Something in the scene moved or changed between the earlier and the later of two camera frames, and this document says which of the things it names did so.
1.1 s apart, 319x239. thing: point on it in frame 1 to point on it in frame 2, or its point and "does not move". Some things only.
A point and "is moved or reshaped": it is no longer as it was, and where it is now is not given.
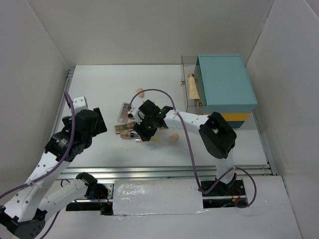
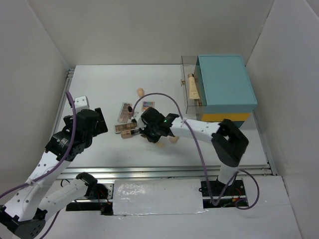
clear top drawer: (194, 85) does not move
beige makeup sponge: (156, 139) is moved or reshaped
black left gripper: (100, 127) does not move
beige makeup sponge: (141, 94) does not move
